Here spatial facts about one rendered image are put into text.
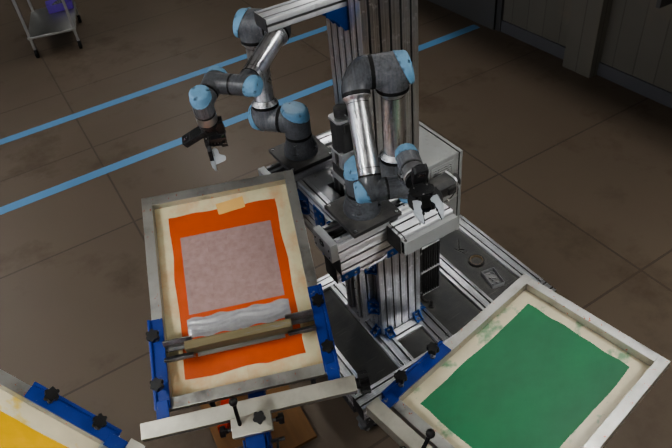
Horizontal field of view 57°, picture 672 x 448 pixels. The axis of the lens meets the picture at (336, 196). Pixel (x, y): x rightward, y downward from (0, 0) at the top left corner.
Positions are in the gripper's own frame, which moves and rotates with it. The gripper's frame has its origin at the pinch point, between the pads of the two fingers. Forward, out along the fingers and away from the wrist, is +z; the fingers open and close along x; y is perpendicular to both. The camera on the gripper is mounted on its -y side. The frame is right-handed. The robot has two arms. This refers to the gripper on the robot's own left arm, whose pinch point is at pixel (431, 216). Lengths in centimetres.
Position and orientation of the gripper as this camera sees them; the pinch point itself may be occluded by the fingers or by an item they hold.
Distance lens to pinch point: 174.2
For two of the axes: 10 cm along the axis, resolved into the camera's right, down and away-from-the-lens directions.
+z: 1.3, 6.3, -7.7
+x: -9.7, 2.6, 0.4
